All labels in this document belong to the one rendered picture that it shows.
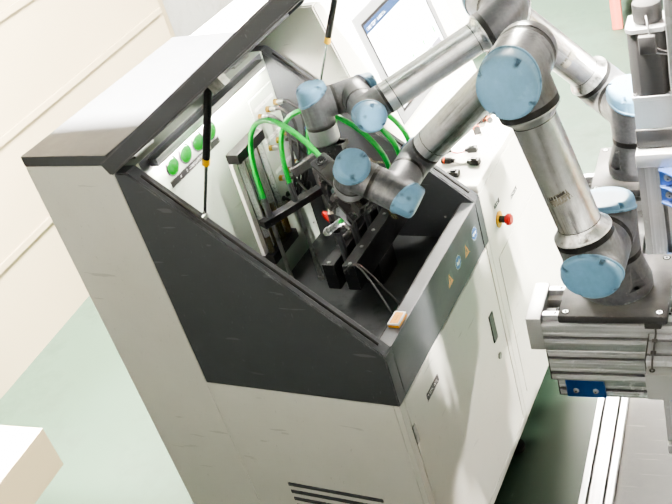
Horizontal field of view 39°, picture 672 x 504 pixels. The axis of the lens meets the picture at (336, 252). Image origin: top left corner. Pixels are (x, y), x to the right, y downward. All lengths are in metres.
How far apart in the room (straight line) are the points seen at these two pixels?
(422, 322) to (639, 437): 0.86
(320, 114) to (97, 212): 0.60
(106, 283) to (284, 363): 0.53
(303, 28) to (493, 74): 1.07
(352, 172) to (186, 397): 1.02
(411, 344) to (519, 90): 0.86
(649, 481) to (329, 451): 0.90
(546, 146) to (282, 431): 1.19
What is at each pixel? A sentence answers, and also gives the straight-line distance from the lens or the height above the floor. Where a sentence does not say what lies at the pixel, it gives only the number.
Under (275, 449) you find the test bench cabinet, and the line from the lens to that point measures 2.68.
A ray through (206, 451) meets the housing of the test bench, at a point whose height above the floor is 0.50.
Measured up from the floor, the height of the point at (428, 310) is 0.89.
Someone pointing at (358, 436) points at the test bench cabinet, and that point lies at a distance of 2.47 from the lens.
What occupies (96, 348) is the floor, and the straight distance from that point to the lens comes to 4.49.
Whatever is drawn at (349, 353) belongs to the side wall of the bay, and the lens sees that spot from 2.26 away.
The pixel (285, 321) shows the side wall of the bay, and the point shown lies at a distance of 2.29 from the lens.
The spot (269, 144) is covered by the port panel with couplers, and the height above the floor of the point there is 1.21.
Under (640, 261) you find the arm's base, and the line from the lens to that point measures 2.08.
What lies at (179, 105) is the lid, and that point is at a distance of 2.03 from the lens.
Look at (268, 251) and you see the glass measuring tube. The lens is 2.72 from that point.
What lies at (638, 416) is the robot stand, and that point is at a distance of 3.03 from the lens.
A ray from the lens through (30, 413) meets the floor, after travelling 4.31.
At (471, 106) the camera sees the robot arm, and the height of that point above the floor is 1.51.
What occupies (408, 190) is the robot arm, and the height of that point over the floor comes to 1.38.
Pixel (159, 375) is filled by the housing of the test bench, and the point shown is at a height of 0.80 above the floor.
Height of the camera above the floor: 2.32
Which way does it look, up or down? 31 degrees down
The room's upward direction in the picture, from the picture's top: 18 degrees counter-clockwise
